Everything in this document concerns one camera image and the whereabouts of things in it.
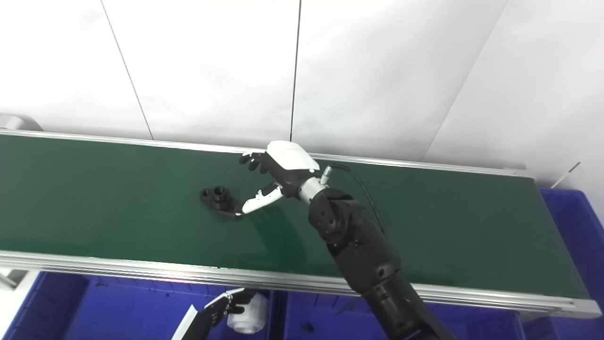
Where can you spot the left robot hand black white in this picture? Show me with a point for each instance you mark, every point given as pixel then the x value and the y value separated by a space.
pixel 210 316

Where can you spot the white cylindrical plastic part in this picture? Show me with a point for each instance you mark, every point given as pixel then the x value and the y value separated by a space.
pixel 252 318

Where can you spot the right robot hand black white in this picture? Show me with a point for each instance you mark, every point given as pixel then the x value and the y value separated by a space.
pixel 290 163

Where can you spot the green conveyor belt aluminium frame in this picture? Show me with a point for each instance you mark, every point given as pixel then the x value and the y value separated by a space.
pixel 118 203

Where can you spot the grey conveyor end housing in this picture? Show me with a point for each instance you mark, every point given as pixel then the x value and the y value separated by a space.
pixel 16 123

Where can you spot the black flanged metal part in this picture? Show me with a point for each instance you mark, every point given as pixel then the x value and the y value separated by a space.
pixel 218 198

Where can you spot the thin white rod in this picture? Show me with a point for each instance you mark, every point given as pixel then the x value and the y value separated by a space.
pixel 565 175

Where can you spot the aluminium conveyor leg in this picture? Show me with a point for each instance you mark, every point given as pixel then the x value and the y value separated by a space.
pixel 12 278

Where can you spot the blue plastic bin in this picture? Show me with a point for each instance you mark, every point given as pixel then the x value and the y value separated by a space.
pixel 118 311
pixel 330 326
pixel 580 236

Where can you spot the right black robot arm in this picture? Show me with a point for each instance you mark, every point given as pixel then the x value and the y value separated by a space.
pixel 358 245

